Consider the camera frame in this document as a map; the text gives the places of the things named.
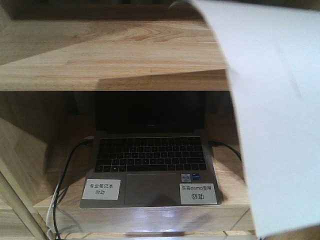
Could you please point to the white paper sheet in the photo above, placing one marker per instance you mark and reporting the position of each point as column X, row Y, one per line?
column 273, row 70

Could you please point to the silver laptop black keyboard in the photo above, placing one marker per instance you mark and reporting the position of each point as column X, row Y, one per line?
column 152, row 141

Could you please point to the white label sticker right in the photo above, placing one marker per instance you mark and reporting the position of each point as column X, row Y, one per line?
column 197, row 194

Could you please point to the white label sticker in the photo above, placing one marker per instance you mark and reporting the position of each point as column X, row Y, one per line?
column 197, row 194
column 101, row 189

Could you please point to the white label sticker left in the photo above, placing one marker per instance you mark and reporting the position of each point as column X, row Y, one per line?
column 101, row 189

